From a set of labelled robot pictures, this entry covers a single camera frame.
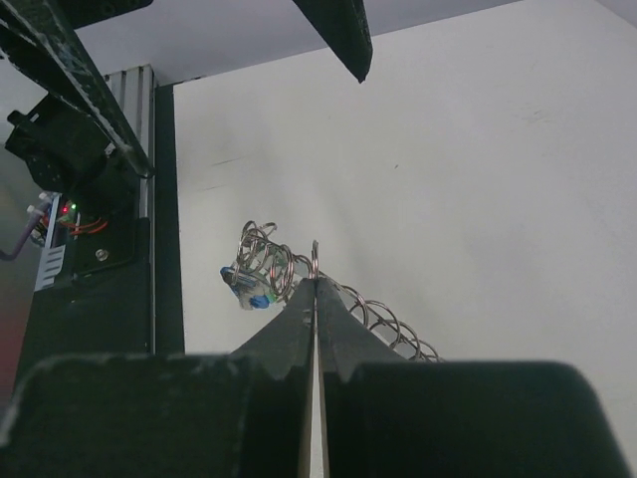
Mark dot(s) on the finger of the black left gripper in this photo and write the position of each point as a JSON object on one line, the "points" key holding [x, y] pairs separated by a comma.
{"points": [[40, 42], [343, 25]]}

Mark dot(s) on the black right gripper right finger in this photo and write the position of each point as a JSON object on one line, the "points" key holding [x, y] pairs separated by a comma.
{"points": [[387, 416]]}

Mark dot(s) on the left white cable duct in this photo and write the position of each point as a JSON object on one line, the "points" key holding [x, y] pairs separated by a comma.
{"points": [[52, 255]]}

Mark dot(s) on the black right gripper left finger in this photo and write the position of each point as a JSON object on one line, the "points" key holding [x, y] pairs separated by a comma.
{"points": [[245, 414]]}

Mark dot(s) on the blue tag key on ring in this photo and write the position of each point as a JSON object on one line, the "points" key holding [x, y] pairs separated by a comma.
{"points": [[252, 290]]}

